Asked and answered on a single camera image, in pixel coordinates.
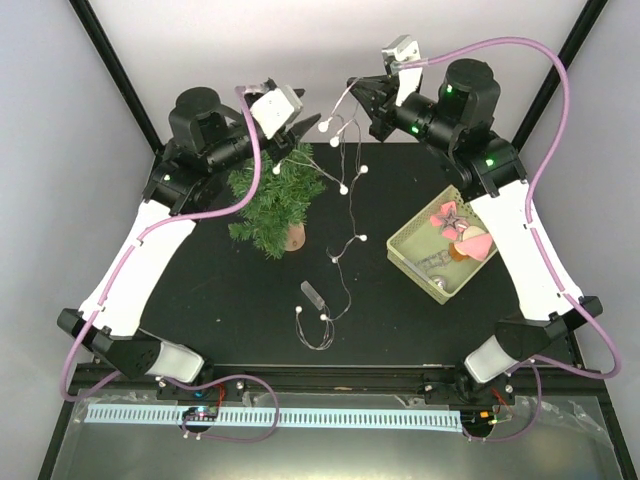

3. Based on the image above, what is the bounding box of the small green christmas tree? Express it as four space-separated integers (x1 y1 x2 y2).
228 143 325 259

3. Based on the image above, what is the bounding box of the string of white lights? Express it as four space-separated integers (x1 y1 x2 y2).
272 84 370 351

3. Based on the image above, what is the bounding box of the green plastic basket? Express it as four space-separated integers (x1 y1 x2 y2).
386 186 497 305

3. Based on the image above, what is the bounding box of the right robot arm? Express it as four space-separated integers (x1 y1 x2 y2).
347 58 603 403

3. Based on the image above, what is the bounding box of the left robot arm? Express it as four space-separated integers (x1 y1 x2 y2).
57 81 320 399

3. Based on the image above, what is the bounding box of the pink star ornament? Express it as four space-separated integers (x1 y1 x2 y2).
430 201 470 242

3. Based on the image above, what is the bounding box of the clear battery box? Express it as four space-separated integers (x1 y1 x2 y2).
300 281 326 311

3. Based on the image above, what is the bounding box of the pink cone ornament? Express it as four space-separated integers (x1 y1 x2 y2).
449 226 493 262

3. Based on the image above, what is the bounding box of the small circuit board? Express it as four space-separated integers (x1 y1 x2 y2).
183 406 219 422

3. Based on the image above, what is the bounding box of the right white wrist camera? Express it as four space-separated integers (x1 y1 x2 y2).
381 35 423 107

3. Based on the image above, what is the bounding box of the black aluminium rail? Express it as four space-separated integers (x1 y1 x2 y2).
74 363 606 407

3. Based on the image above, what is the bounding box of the light blue slotted cable duct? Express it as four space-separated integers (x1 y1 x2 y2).
84 404 463 433

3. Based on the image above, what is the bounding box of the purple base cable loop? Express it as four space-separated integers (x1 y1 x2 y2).
180 368 286 444

